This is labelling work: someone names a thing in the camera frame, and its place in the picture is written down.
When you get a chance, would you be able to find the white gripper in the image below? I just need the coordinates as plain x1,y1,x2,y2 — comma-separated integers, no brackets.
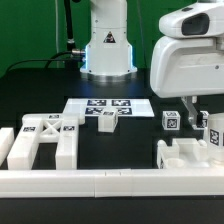
150,1,224,130

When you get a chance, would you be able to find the white chair seat part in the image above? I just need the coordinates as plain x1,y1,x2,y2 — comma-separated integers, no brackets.
155,136,221,170

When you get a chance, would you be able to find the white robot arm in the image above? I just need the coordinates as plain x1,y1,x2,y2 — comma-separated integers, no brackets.
80,0,224,125

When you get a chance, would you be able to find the white tagged cube right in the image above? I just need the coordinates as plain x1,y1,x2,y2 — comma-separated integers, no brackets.
200,111,209,128

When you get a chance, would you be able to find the white tagged cube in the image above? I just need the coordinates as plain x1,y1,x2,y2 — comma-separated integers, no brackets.
200,111,209,128
162,111,181,130

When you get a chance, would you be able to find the white tagged cube left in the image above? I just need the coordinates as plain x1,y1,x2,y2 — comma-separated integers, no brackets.
162,111,181,130

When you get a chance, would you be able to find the white marker base plate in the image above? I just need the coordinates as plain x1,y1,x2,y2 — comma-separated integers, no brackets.
63,98,154,117

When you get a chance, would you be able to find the white front fence wall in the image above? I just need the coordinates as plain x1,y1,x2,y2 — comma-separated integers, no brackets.
0,168,224,198

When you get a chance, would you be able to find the white fence wall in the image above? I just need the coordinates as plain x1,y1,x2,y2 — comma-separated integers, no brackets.
0,168,224,198
0,128,14,166

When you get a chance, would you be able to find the black vertical hose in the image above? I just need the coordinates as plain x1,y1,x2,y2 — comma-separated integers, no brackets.
63,0,76,52

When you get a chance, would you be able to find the black cable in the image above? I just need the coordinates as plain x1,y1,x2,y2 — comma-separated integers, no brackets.
4,49,86,76

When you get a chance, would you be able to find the white chair back frame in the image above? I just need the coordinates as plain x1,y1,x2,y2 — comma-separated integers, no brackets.
7,113,85,170

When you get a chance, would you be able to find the white left fence wall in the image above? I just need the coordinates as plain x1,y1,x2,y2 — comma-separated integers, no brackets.
0,128,14,166

